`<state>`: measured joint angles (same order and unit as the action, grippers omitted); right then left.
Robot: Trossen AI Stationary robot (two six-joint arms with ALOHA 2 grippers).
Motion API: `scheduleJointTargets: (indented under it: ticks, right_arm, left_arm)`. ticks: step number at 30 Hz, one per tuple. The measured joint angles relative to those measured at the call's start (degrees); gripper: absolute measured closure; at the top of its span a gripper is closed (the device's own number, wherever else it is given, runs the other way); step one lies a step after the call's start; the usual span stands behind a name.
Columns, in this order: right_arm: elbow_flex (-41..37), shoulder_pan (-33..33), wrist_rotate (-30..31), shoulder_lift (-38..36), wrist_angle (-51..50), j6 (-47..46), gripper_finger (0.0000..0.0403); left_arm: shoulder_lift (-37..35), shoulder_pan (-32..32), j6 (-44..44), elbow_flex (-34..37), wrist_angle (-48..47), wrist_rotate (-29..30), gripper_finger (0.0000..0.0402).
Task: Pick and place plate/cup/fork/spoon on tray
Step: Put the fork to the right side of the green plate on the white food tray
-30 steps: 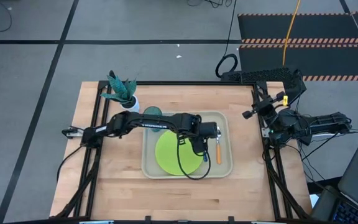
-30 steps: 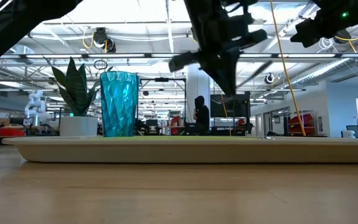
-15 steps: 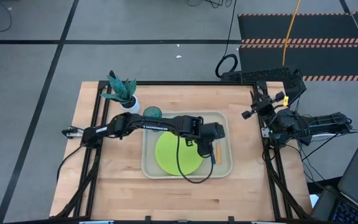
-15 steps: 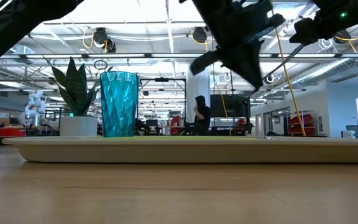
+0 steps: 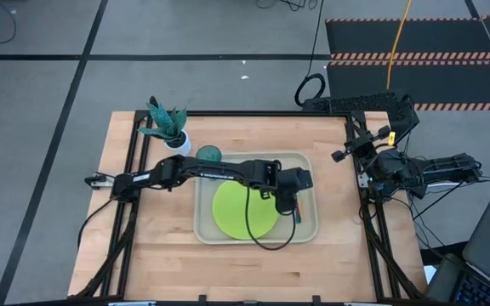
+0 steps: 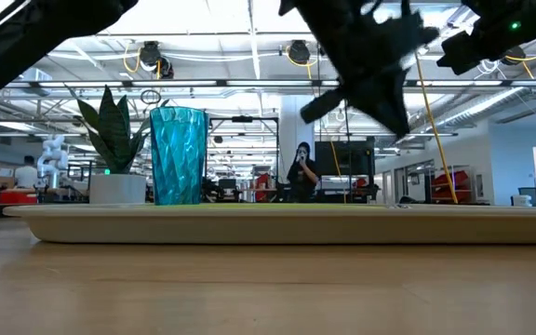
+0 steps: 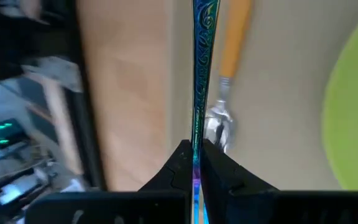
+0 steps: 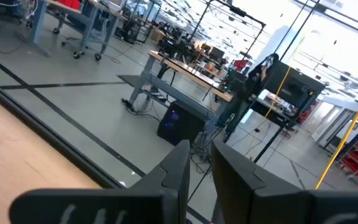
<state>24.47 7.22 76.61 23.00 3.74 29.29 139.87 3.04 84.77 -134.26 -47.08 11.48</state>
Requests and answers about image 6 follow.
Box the teal faceted plastic cup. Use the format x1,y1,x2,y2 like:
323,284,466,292
149,106,209,207

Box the long ceiling light bar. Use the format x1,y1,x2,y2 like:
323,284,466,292
5,79,506,89

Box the snake plant in white pot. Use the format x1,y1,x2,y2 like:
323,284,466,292
65,85,171,205

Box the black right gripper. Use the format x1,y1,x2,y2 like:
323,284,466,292
437,27,488,75

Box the black frame rig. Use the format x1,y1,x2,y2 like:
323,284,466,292
208,115,281,204

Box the person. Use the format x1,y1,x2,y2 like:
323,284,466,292
286,141,321,204
14,154,40,190

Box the red storage bins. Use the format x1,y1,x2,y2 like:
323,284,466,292
430,169,472,204

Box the beige plastic tray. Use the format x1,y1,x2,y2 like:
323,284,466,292
2,203,536,246

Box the black ceiling cable reel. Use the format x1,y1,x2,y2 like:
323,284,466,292
138,40,163,72
288,39,312,66

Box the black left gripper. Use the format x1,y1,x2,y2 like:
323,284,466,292
279,0,440,139

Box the black monitor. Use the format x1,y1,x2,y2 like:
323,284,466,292
314,141,376,178

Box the red bin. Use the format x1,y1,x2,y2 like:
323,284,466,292
0,190,39,206

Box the white column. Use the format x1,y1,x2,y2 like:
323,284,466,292
279,95,316,201

